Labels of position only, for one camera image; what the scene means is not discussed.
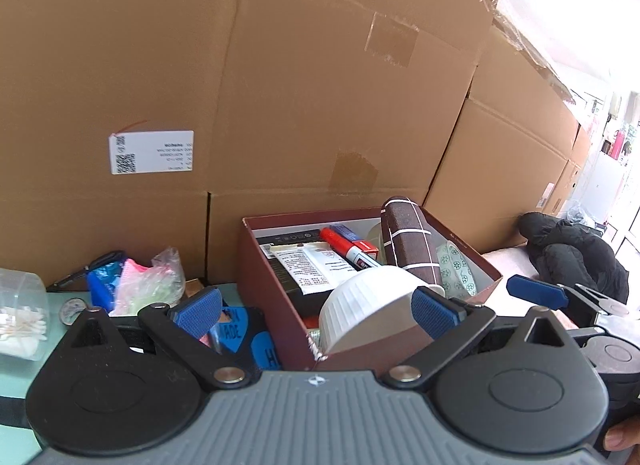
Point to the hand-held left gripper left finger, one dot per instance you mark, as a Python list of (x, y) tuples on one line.
[(197, 312)]

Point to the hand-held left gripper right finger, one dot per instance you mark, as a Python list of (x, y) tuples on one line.
[(435, 312)]

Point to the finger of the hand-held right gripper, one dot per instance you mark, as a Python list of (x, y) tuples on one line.
[(537, 292)]

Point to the white ribbed bowl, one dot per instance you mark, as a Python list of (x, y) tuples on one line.
[(370, 305)]

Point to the brown striped glasses case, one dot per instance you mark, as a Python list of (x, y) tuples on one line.
[(410, 245)]

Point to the brown cardboard storage box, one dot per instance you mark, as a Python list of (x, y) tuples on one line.
[(270, 305)]

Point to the marker pen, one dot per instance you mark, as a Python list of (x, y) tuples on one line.
[(345, 246)]

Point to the printed paper packet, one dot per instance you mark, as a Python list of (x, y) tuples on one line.
[(310, 270)]

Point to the person's right hand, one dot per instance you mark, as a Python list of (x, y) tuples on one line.
[(622, 437)]

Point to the black and blue card packet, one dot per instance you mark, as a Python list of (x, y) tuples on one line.
[(240, 332)]

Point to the green patterned packet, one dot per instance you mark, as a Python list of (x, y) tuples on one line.
[(457, 270)]

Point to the black cloth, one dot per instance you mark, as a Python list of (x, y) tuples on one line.
[(575, 255)]

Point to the pink items in plastic bag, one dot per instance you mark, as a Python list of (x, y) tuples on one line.
[(145, 280)]

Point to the blue plastic packet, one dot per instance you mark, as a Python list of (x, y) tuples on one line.
[(102, 287)]

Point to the small red box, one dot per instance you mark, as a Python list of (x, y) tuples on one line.
[(357, 240)]

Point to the black box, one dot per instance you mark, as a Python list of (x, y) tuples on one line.
[(287, 236)]

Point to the black slim tool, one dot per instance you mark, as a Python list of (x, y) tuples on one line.
[(82, 272)]

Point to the round metal badge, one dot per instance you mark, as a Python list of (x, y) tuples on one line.
[(75, 311)]

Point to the white shipping label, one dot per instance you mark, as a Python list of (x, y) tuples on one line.
[(150, 152)]

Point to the clear cotton swab container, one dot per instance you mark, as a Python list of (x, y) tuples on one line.
[(20, 315)]

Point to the large cardboard box with label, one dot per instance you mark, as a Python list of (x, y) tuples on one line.
[(175, 55)]

